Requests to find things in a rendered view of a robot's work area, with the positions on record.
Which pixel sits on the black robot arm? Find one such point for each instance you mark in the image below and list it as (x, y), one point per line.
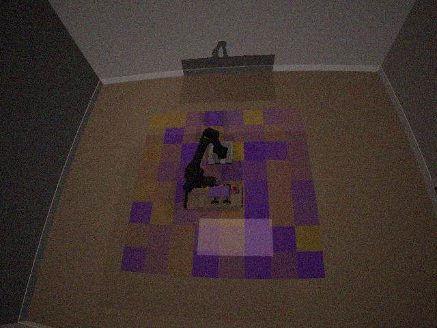
(193, 170)

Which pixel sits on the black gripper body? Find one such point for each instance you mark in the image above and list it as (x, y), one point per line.
(204, 181)

